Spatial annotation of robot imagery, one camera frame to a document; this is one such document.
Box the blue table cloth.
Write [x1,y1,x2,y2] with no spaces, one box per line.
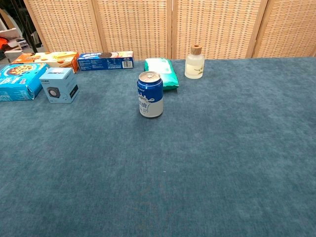
[0,57,316,237]

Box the orange wafer roll box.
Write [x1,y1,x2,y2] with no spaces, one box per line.
[11,51,80,74]

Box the black tripod stand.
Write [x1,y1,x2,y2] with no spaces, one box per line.
[9,0,44,54]

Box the blue sandwich cookie box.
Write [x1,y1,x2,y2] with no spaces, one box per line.
[77,51,134,72]

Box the light blue speaker box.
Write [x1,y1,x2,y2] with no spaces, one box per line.
[39,67,79,104]

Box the woven wooden folding screen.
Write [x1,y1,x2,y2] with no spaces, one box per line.
[23,0,316,60]

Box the orange cloth item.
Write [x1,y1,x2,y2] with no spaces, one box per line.
[0,37,11,51]

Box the green wet wipes pack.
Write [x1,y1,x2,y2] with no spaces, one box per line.
[144,58,180,91]

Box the blue chocolate chip cookie box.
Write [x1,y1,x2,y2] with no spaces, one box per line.
[0,63,49,102]

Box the frosted glass bottle wooden cap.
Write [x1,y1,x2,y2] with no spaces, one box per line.
[184,44,205,79]

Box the white cardboard box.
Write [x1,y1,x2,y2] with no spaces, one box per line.
[0,27,23,41]

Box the blue and white drink can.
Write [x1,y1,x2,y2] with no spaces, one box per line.
[137,71,164,118]

